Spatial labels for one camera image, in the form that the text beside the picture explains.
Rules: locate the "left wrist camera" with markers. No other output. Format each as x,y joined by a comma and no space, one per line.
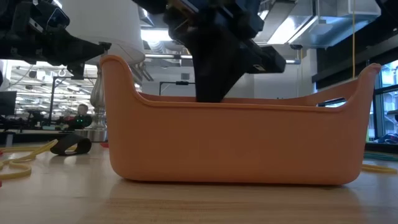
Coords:
56,18

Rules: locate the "silver ceiling duct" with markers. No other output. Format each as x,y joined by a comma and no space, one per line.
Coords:
326,28

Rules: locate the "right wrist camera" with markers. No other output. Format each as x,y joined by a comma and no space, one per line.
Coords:
269,60

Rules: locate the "background black robot arm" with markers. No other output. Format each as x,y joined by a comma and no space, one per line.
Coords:
35,118

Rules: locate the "red rubber band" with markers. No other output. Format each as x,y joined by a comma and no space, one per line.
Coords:
104,145

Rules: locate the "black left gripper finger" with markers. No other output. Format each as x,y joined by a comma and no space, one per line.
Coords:
84,49

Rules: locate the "black dome camera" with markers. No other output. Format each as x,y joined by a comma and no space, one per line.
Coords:
296,47

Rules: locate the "ceiling light tube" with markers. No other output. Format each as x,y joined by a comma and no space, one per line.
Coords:
168,56

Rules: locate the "black computer monitor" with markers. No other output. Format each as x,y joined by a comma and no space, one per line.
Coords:
7,103

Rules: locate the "person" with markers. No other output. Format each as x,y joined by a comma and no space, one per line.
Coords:
81,121

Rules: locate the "black metal stand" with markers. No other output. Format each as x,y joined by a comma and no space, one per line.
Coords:
50,102

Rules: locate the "orange plastic bin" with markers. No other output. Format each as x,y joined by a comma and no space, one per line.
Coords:
233,143

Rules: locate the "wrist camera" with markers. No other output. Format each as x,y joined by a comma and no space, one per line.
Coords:
269,60
56,18

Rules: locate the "dark background desk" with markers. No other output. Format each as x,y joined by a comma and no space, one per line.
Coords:
31,137

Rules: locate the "blue rubber band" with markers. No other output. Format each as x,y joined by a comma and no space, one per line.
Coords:
382,156

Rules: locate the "white table lamp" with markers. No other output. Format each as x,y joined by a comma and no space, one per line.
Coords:
118,18

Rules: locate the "yellow-green rubber band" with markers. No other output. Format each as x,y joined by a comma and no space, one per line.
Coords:
377,169

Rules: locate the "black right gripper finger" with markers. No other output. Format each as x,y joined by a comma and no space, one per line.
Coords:
214,71

